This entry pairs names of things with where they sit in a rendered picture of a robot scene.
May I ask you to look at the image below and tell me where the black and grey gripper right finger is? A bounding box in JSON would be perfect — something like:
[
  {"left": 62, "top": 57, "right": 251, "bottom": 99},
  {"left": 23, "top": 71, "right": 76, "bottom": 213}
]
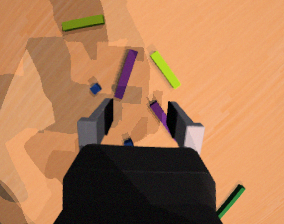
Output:
[{"left": 166, "top": 101, "right": 205, "bottom": 155}]

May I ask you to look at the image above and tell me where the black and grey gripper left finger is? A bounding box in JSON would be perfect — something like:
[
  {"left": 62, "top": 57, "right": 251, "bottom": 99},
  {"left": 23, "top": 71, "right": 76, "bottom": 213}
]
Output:
[{"left": 77, "top": 98, "right": 114, "bottom": 151}]

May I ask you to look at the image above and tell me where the small blue cube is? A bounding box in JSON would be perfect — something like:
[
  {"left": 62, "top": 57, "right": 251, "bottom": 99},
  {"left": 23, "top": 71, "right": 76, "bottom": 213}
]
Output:
[
  {"left": 124, "top": 139, "right": 134, "bottom": 146},
  {"left": 90, "top": 83, "right": 102, "bottom": 95}
]

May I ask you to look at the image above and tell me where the purple rod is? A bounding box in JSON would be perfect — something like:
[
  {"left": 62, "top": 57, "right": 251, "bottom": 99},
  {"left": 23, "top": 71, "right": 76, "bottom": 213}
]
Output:
[
  {"left": 114, "top": 49, "right": 138, "bottom": 99},
  {"left": 150, "top": 101, "right": 171, "bottom": 135}
]

